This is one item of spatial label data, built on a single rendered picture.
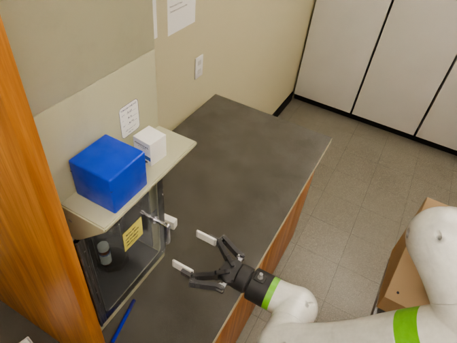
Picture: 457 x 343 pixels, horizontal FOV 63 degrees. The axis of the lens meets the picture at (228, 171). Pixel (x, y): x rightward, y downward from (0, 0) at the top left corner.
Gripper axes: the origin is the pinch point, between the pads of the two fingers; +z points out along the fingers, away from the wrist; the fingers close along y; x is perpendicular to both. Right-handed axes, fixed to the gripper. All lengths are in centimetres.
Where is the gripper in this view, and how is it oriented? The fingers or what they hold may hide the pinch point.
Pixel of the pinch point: (189, 249)
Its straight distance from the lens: 114.5
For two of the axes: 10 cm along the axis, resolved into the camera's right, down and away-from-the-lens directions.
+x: -0.9, 7.3, 6.8
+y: -4.8, 5.6, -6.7
